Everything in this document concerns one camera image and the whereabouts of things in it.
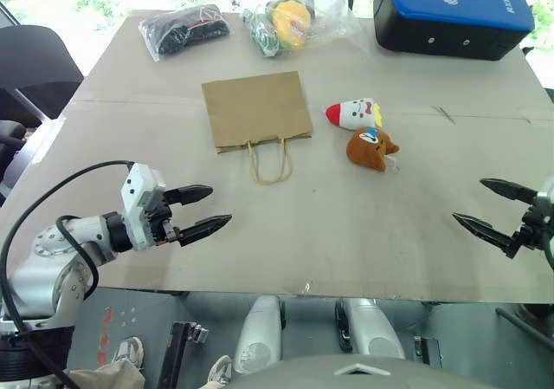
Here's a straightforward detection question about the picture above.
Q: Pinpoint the yellow plush toy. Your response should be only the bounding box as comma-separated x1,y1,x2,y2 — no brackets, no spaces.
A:
265,0,312,53

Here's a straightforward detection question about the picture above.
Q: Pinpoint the silver robot leg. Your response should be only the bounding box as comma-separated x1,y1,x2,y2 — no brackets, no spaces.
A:
232,295,286,376
335,297,407,360

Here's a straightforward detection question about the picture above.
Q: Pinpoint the beige trouser leg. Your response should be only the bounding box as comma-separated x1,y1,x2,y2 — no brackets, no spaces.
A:
63,358,146,389

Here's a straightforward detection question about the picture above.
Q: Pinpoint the silver left robot leg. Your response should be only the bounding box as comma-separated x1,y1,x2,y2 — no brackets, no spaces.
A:
232,295,286,376

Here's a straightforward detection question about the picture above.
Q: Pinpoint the brown bear plush toy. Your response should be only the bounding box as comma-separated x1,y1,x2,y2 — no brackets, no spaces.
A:
345,126,402,175

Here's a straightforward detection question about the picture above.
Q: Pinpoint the black office chair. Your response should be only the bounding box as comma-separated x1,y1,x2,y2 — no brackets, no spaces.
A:
0,24,84,206

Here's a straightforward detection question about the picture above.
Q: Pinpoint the white red plush toy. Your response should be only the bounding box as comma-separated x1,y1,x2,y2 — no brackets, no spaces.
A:
325,97,385,132

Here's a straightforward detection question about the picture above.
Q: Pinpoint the clear plastic bag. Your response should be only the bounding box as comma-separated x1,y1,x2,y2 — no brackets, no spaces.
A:
241,0,361,60

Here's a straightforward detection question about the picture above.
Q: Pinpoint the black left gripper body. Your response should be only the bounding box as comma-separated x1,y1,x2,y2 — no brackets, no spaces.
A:
140,187,182,248

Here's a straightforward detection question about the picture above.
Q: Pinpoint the grey sneaker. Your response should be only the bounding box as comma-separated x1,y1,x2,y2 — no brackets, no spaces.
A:
208,354,234,386
112,335,145,369

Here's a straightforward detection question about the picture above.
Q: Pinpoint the small black metal bracket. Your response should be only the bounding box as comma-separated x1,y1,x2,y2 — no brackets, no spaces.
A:
412,335,443,369

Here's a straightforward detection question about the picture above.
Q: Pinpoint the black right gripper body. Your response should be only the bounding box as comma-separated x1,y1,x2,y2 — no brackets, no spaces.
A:
512,198,554,252

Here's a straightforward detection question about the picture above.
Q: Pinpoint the blue and black hard case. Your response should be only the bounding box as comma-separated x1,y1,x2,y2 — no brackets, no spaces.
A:
372,0,537,62

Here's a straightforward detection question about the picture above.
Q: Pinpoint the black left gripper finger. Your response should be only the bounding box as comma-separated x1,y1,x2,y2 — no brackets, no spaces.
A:
165,184,215,207
177,214,234,248

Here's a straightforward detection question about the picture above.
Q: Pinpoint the brown paper bag with handles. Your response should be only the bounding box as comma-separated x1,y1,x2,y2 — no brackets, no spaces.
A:
200,70,314,186

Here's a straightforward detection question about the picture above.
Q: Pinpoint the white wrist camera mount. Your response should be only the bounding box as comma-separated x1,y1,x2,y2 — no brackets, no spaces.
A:
119,161,168,252
534,175,554,274

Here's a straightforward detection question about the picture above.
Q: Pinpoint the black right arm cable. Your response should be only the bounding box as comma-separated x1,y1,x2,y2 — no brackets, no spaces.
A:
495,308,554,347

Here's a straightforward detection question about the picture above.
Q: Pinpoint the bagged black clothing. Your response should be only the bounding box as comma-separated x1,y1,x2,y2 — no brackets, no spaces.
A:
138,4,235,63

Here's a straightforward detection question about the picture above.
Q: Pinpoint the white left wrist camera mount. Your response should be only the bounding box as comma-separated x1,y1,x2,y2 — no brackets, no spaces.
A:
119,161,168,252

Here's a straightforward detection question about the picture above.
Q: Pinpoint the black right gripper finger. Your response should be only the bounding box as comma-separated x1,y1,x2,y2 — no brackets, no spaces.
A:
451,211,527,260
479,178,539,207

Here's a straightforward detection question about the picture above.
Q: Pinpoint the silver right robot leg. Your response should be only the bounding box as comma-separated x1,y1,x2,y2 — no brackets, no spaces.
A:
335,297,407,360

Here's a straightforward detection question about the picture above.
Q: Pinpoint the green plush toy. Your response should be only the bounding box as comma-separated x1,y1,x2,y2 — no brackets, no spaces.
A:
243,9,281,59

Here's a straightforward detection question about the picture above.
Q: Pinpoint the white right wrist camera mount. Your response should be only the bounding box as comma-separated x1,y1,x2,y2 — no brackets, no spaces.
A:
534,175,554,274

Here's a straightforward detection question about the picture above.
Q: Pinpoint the grey robot torso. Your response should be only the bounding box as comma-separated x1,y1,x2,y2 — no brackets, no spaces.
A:
224,353,480,389

